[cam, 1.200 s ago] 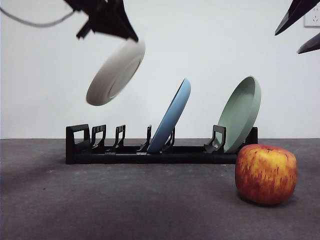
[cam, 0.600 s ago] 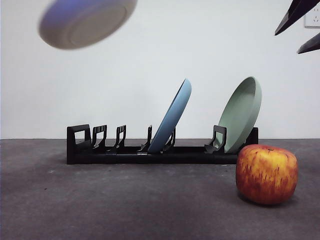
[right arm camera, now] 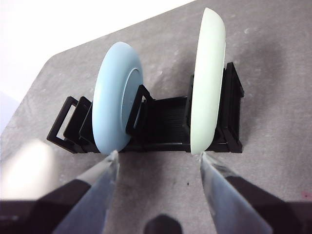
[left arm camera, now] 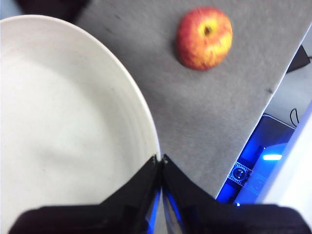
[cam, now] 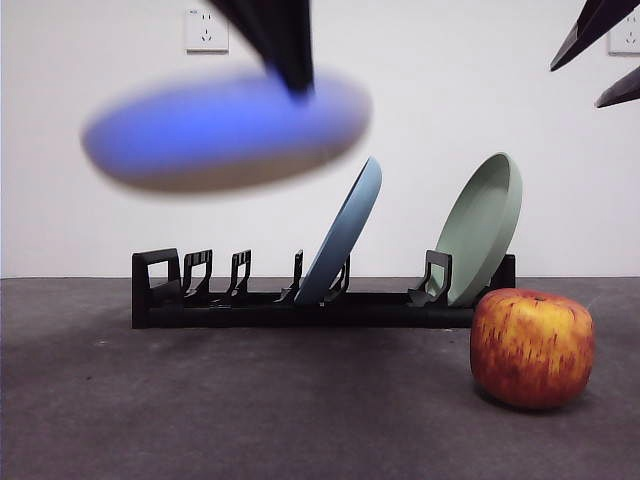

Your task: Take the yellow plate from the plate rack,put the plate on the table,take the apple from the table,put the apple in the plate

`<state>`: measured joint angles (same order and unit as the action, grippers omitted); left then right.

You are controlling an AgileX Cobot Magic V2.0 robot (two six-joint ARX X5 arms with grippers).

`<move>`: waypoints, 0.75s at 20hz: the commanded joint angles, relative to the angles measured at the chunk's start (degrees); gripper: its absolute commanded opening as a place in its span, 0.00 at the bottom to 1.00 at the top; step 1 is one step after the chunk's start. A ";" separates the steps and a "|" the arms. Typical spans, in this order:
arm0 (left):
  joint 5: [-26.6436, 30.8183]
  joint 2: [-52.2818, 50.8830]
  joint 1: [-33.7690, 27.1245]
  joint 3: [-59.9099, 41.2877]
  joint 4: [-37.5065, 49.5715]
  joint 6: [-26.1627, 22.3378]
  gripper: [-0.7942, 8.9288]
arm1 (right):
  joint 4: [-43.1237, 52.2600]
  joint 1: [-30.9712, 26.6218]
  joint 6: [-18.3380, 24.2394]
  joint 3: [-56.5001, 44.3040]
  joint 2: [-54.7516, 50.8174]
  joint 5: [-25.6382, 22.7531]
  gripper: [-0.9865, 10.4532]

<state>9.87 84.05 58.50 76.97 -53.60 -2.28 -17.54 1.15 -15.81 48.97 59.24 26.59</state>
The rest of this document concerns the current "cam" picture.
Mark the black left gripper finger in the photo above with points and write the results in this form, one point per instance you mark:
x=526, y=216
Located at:
x=265, y=35
x=306, y=50

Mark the white wall socket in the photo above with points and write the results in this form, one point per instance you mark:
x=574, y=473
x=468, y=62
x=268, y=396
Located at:
x=202, y=35
x=625, y=42

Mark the black plate rack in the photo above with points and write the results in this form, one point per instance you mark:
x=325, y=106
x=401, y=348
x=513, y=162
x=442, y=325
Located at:
x=260, y=312

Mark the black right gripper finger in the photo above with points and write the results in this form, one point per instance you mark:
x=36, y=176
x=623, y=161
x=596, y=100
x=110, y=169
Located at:
x=622, y=92
x=590, y=30

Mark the pale yellow round plate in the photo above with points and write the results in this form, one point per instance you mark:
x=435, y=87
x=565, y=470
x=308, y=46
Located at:
x=210, y=140

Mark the green round plate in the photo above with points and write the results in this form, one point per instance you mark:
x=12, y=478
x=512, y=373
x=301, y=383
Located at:
x=480, y=235

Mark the red yellow apple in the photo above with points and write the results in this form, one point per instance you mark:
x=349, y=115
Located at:
x=532, y=350

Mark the blue round plate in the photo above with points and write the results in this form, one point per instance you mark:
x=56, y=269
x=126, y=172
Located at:
x=345, y=235

